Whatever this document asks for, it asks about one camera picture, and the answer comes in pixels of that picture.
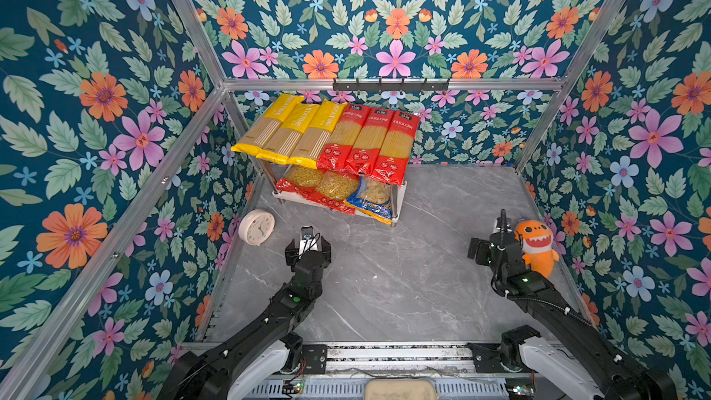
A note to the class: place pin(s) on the round cream alarm clock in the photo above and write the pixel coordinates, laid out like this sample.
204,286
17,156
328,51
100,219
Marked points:
256,227

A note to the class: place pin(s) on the yellow spaghetti bag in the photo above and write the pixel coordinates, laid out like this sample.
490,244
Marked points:
282,144
267,125
317,135

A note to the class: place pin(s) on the beige box at bottom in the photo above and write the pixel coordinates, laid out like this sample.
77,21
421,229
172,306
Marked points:
400,389

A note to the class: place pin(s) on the white two-tier shelf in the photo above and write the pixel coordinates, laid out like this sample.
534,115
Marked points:
274,173

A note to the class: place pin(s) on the black hook rail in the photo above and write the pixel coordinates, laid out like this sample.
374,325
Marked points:
371,86

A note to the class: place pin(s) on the orange shark plush toy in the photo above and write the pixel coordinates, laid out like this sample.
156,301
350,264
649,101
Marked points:
537,245

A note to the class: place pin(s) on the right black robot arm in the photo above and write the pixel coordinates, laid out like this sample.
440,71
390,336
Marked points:
591,367

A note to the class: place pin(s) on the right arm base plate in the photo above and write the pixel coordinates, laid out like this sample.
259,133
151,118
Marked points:
487,358

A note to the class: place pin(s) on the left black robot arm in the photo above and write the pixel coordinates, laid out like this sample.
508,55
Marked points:
268,344

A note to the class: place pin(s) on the blue orecchiette pasta bag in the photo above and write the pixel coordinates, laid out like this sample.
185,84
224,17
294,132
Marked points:
373,199

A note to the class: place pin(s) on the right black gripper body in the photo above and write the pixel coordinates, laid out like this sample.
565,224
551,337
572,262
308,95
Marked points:
483,256

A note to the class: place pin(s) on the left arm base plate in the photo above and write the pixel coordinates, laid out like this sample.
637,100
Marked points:
308,359

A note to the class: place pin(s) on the red macaroni bag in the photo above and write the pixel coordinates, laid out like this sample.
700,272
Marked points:
300,180
334,190

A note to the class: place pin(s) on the red spaghetti pack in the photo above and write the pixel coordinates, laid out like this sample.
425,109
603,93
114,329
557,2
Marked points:
334,155
391,163
363,155

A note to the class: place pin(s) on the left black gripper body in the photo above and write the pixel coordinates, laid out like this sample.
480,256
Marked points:
291,257

